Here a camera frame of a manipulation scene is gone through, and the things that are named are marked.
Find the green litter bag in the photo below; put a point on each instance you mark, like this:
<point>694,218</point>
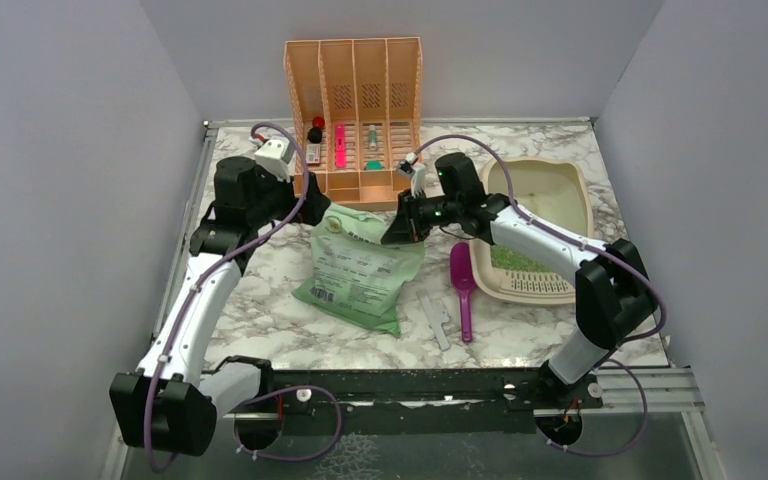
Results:
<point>354,277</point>

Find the red and black stamp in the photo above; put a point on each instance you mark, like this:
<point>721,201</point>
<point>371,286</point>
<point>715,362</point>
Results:
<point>315,134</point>

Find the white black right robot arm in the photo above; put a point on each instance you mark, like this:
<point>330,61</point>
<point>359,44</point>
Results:
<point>613,295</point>

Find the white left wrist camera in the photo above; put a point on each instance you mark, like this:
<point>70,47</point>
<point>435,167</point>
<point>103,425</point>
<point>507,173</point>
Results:
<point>278,158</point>

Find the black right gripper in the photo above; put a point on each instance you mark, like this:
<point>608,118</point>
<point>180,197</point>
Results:
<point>406,228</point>

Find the red white small box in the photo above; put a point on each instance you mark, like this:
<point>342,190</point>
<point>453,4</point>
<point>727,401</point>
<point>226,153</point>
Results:
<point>313,154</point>

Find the purple litter scoop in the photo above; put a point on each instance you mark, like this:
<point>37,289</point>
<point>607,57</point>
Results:
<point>462,281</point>

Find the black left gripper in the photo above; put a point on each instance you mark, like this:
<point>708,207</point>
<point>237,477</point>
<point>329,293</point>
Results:
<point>316,202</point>

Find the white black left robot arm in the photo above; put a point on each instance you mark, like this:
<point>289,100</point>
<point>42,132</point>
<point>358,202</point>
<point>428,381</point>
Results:
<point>198,311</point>

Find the orange plastic file organizer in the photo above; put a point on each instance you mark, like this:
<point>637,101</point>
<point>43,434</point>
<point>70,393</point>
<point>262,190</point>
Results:
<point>358,82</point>

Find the beige litter box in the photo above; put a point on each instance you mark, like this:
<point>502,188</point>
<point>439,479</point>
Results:
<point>555,191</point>

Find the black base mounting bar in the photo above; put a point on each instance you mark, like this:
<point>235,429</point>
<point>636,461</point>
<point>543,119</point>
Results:
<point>266,402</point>

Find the green white glue stick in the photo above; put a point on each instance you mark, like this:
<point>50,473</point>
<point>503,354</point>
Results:
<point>372,137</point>

